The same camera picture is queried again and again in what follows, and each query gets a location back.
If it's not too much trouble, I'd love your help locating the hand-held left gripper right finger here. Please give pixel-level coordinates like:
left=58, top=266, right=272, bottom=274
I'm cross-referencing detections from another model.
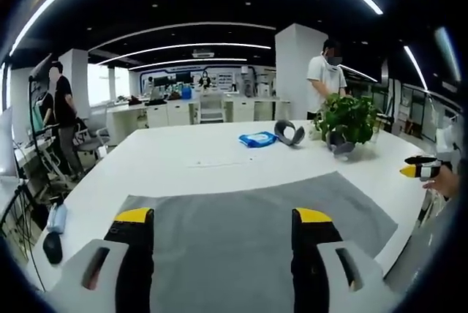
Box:
left=291, top=207, right=403, bottom=313

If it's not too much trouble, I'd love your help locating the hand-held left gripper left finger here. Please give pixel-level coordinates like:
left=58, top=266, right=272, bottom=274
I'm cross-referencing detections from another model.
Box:
left=47, top=207, right=155, bottom=313

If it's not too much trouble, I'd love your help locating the grey towel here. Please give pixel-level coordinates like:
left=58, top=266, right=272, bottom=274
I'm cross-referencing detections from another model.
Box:
left=109, top=170, right=399, bottom=313

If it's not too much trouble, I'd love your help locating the person's right hand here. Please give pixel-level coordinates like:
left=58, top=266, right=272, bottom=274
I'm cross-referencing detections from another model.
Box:
left=422, top=165, right=461, bottom=200

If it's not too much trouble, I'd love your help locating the black computer mouse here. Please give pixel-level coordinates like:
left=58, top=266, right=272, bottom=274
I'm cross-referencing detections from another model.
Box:
left=42, top=233, right=64, bottom=265

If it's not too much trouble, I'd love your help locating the green potted plant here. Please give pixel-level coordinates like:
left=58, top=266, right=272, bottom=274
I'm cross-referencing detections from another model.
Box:
left=313, top=92, right=382, bottom=162

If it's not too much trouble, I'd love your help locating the white table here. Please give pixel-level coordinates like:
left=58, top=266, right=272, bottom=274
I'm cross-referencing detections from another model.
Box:
left=27, top=118, right=439, bottom=313

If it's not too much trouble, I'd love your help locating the grey office chair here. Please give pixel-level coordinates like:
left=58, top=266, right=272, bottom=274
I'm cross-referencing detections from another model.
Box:
left=74, top=118, right=111, bottom=162

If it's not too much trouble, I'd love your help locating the blue wipes packet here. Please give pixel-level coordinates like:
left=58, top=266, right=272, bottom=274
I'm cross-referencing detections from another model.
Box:
left=238, top=130, right=279, bottom=150

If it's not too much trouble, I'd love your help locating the white counter desk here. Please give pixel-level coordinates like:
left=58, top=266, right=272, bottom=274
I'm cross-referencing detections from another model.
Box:
left=107, top=96, right=292, bottom=142

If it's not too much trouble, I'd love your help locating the white chair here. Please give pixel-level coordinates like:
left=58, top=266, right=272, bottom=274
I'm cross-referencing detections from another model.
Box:
left=198, top=93, right=225, bottom=124

